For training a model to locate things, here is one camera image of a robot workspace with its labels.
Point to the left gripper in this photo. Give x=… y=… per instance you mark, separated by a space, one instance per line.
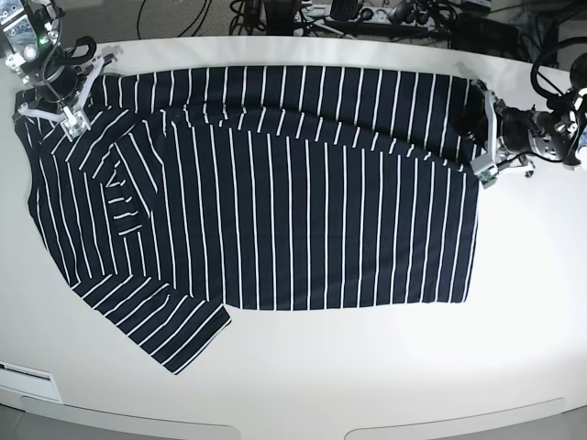
x=495 y=154

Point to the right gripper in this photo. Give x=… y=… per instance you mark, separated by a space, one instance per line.
x=62 y=96

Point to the navy white striped T-shirt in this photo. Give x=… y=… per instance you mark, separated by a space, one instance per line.
x=265 y=188

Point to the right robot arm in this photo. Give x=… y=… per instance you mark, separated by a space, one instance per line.
x=31 y=40

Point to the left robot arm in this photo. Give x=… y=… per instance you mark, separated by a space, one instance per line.
x=511 y=137

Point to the black box on floor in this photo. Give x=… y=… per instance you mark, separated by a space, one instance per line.
x=484 y=36

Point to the white power strip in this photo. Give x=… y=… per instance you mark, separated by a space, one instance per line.
x=369 y=19

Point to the white paper label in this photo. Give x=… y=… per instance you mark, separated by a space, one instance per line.
x=29 y=382

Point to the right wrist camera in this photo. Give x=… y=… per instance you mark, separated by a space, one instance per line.
x=75 y=122

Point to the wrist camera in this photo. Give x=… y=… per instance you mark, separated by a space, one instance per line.
x=75 y=122
x=485 y=170

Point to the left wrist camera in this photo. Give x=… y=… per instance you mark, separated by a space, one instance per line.
x=485 y=170

